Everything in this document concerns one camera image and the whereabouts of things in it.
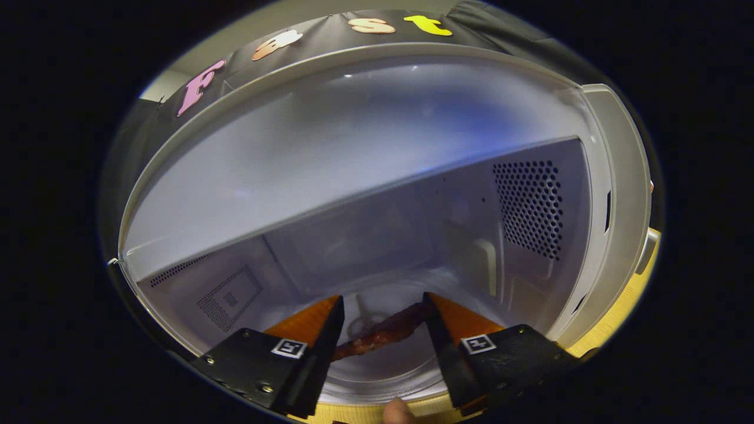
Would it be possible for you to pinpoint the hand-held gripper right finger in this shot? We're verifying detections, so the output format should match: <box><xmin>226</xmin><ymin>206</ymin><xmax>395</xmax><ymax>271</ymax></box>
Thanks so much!
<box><xmin>422</xmin><ymin>291</ymin><xmax>581</xmax><ymax>416</ymax></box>

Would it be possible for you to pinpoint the red-brown meat piece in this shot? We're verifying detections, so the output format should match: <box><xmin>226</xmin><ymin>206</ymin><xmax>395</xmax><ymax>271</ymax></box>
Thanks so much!
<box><xmin>331</xmin><ymin>302</ymin><xmax>428</xmax><ymax>362</ymax></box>

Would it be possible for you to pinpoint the white toaster oven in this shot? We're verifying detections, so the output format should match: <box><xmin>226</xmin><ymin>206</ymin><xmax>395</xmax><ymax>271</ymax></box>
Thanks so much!
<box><xmin>106</xmin><ymin>42</ymin><xmax>660</xmax><ymax>407</ymax></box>

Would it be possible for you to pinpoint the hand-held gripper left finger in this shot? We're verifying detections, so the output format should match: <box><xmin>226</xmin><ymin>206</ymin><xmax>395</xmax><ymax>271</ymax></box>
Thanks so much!
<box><xmin>191</xmin><ymin>294</ymin><xmax>346</xmax><ymax>420</ymax></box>

